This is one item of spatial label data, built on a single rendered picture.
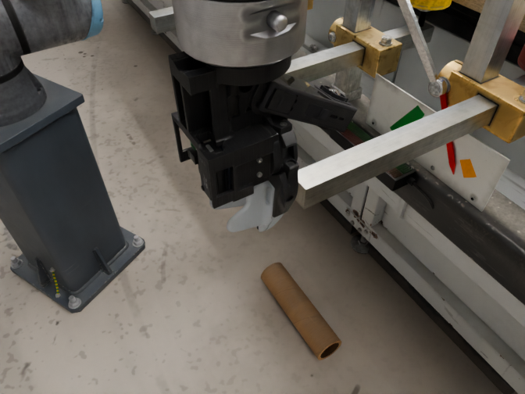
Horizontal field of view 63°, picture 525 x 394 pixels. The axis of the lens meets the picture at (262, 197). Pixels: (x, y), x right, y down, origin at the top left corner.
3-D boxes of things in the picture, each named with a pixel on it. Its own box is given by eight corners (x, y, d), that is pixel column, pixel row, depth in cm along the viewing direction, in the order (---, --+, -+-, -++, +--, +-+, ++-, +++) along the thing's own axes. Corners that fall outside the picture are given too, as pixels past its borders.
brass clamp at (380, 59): (372, 80, 73) (377, 51, 69) (323, 47, 81) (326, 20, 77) (398, 70, 75) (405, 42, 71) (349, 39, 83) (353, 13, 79)
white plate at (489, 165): (480, 213, 64) (508, 161, 56) (364, 123, 79) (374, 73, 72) (483, 211, 64) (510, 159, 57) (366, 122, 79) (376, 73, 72)
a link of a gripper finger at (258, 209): (221, 245, 45) (214, 181, 38) (269, 223, 47) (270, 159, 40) (235, 267, 43) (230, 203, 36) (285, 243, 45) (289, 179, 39)
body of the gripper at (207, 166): (179, 164, 40) (156, 40, 31) (258, 135, 43) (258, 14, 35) (216, 216, 35) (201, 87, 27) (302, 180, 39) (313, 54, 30)
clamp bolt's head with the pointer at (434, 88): (453, 178, 63) (440, 79, 59) (440, 177, 66) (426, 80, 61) (462, 174, 64) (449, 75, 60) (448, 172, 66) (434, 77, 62)
